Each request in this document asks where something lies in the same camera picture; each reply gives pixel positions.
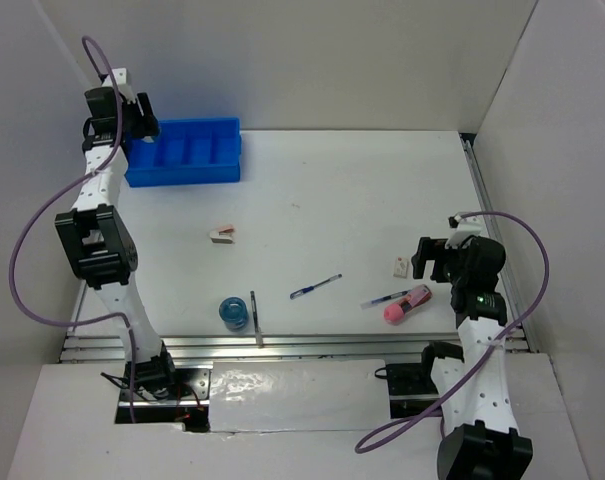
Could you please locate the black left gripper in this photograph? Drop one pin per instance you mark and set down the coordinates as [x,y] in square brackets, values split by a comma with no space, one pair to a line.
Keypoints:
[147,124]

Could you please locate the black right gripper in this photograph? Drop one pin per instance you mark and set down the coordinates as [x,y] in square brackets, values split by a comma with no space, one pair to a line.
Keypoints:
[430,249]

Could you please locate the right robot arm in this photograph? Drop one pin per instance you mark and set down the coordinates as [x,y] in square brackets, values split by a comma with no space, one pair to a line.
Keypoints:
[481,437]

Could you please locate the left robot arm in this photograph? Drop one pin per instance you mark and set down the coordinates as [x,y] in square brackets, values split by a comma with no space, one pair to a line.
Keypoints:
[100,249]

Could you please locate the white staples box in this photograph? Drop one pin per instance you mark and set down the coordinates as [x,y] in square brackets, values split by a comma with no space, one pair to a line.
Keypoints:
[401,267]

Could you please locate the blue compartment tray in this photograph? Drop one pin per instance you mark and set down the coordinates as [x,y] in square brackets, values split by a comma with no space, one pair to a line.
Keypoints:
[188,152]

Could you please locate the pink capped marker tube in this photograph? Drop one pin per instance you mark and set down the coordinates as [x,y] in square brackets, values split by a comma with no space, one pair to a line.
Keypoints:
[396,313]

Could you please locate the dark blue gel pen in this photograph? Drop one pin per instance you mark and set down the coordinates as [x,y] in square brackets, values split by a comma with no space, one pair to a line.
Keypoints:
[380,300]

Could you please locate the blue clear ballpoint pen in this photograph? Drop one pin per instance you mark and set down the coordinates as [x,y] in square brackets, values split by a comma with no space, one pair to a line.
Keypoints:
[305,290]

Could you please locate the pink white mini stapler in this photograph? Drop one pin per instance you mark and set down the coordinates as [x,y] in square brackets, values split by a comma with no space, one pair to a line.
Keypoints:
[222,235]

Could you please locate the silver foil cover sheet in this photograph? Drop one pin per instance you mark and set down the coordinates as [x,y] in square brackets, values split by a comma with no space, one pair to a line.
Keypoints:
[305,396]

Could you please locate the black gel pen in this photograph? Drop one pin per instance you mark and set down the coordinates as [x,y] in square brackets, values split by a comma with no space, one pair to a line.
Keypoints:
[257,331]

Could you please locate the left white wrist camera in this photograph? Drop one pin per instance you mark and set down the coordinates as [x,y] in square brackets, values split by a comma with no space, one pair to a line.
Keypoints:
[122,79]

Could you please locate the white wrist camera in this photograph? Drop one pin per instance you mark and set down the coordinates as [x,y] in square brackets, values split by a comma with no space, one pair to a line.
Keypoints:
[122,79]
[462,229]

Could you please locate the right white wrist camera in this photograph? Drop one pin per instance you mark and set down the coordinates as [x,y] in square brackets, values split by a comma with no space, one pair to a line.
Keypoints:
[462,229]

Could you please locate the aluminium right rail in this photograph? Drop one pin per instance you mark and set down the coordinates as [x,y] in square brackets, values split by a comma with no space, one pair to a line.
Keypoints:
[507,282]

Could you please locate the aluminium rail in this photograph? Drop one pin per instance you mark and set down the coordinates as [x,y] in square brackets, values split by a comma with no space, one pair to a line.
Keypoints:
[507,282]
[190,349]

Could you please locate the aluminium front rail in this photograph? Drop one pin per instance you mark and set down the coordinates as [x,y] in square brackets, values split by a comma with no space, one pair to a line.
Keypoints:
[190,349]

